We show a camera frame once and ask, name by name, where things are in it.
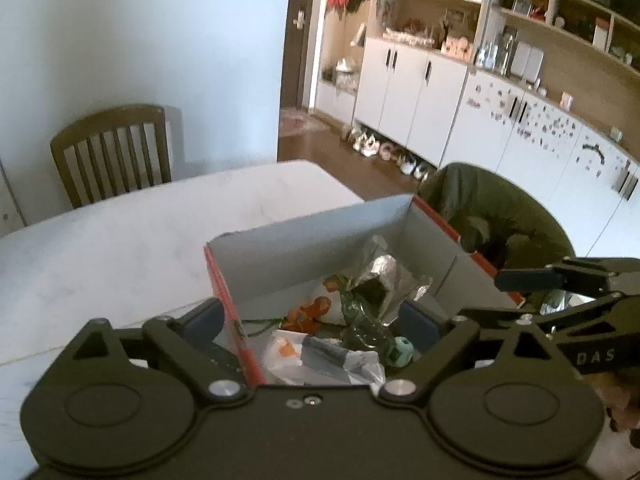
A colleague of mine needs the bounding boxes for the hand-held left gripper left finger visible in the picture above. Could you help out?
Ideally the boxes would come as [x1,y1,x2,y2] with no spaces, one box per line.
[47,297,249,403]

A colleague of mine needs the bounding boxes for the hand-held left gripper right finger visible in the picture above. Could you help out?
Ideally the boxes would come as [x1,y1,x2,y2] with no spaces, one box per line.
[380,300,577,403]

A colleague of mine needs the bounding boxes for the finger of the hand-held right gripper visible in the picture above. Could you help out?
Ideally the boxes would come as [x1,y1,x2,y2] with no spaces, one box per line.
[456,294,640,343]
[493,256,640,297]

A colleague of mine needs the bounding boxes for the small teal toy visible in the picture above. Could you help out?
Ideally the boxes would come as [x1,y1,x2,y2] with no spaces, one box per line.
[387,336,417,369]

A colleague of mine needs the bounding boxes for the green lanyard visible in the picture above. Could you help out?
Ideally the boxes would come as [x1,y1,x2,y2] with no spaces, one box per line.
[242,314,292,337]

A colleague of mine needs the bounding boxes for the clear wrapper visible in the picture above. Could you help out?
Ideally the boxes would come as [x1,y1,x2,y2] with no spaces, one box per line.
[344,235,434,322]

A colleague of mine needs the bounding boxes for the white cardboard box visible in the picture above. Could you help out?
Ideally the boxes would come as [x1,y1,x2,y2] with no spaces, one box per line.
[203,195,527,387]

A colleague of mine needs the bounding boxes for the green jacket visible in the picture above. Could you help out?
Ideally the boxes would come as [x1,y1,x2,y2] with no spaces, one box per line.
[418,161,577,307]

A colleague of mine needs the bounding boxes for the long white stickered cabinet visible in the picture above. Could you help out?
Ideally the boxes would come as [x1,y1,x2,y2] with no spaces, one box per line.
[440,67,640,261]

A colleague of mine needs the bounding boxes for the row of shoes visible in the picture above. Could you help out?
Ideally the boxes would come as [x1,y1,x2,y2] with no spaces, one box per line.
[339,124,437,182]

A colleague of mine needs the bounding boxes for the wooden slat-back chair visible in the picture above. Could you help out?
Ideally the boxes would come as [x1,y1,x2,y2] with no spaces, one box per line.
[49,104,174,210]

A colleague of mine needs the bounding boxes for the white container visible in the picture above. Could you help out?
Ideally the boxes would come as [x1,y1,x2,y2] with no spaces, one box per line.
[512,41,546,85]

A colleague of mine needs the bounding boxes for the red patterned rug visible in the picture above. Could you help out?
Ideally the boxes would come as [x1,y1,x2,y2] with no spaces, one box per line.
[278,107,327,139]

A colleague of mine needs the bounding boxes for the group of clear bottles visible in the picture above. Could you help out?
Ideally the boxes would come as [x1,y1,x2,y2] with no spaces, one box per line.
[475,27,518,77]

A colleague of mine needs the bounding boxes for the white drawer cabinet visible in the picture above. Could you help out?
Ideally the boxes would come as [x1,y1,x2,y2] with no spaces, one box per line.
[0,159,27,237]

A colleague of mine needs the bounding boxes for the pile of small ornaments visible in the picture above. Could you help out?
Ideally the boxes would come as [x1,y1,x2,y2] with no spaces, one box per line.
[382,10,473,61]

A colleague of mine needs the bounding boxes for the white plastic bag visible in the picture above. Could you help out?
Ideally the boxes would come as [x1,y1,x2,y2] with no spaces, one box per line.
[334,57,361,92]

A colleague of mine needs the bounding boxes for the brown door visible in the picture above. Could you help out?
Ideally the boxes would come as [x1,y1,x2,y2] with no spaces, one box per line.
[281,0,322,112]

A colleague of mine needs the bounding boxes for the wooden wall shelving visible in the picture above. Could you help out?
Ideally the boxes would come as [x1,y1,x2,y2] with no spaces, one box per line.
[492,0,640,73]

